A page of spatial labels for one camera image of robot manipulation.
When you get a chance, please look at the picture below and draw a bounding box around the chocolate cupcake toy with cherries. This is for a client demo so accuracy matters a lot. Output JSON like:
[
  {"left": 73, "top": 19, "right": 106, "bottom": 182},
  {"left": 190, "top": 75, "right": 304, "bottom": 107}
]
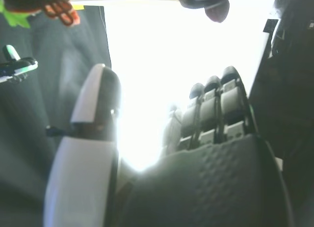
[{"left": 178, "top": 0, "right": 232, "bottom": 24}]

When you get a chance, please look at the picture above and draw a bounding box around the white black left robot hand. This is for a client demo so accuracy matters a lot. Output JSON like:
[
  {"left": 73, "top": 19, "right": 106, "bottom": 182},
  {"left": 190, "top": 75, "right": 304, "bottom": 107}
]
[{"left": 44, "top": 64, "right": 295, "bottom": 227}]

